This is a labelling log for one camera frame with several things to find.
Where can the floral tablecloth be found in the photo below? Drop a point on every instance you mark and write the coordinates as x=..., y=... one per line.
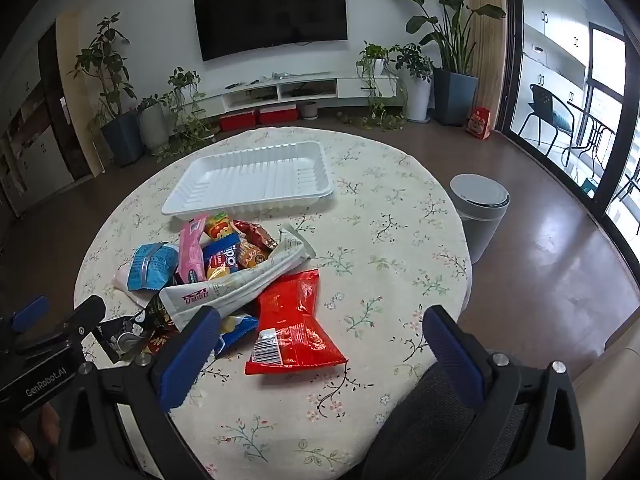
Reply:
x=339, y=341

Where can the white plastic tray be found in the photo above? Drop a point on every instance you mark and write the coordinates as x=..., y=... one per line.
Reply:
x=284, y=176

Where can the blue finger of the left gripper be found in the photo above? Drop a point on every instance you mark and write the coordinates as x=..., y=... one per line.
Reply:
x=81, y=321
x=25, y=319

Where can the hanging vine plant right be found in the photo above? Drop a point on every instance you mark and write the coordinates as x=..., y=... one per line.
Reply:
x=373, y=64

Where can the red checkered snack pack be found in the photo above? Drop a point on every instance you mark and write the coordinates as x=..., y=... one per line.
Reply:
x=255, y=234

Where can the orange biscuit pack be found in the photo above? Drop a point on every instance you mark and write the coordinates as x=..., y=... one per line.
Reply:
x=250, y=255

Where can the small grey pot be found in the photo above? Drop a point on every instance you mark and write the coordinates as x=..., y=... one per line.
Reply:
x=308, y=110

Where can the wooden cabinet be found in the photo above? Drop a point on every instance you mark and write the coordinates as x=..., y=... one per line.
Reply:
x=40, y=151

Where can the red storage box right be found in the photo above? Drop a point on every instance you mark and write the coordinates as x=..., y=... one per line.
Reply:
x=271, y=115

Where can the trailing vine plant left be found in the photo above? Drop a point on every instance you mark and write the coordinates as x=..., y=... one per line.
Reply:
x=190, y=129

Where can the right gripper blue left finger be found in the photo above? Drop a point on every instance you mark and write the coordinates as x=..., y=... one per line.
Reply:
x=179, y=362

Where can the red paper bag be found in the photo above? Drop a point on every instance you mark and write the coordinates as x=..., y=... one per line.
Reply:
x=478, y=124

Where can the white long snack bag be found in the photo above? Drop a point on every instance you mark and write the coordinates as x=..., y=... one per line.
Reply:
x=234, y=291

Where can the red snack bag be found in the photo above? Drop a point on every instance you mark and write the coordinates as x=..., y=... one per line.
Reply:
x=289, y=337

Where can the black wall television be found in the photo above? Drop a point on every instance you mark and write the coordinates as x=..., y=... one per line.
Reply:
x=226, y=27

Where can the plant in ribbed white pot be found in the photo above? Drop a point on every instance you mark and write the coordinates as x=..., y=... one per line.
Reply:
x=152, y=122

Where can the black balcony chair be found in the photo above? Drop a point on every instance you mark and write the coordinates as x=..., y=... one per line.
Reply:
x=542, y=118

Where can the tall plant blue pot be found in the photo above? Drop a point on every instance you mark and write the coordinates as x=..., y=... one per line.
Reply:
x=101, y=60
x=453, y=84

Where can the light blue snack bag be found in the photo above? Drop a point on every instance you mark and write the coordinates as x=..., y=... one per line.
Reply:
x=152, y=267

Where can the blue yellow Tipo cake pack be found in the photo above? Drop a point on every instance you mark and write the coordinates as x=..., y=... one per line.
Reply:
x=220, y=256

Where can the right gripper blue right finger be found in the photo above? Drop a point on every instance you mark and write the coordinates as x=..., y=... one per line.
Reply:
x=455, y=354

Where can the pink snack bar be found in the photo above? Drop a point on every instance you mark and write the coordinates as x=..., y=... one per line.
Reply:
x=191, y=267

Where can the black snack bag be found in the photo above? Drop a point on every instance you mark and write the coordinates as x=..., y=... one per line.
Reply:
x=147, y=331

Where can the tall plant blue pot right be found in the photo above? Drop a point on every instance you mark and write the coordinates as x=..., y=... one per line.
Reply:
x=453, y=84

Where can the red storage box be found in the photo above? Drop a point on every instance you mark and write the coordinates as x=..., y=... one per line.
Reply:
x=242, y=119
x=271, y=115

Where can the white TV console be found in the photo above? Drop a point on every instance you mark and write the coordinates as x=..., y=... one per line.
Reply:
x=335, y=88

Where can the yellow red snack pack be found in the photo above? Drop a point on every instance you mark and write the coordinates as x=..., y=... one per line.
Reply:
x=218, y=226

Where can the left hand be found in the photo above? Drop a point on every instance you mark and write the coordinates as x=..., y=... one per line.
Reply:
x=38, y=435

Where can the grey trash bin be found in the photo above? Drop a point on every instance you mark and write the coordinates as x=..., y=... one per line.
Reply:
x=481, y=204

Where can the red storage box left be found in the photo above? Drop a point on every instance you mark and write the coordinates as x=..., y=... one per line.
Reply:
x=242, y=119

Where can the pale pink snack pack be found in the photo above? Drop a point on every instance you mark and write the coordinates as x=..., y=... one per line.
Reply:
x=140, y=297

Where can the plant in white pot right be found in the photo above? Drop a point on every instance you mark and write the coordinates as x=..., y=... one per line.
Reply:
x=415, y=70

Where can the tall plant blue pot left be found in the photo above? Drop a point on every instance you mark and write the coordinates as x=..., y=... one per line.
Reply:
x=101, y=60

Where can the balcony glass table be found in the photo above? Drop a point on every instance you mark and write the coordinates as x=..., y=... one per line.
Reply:
x=585, y=148

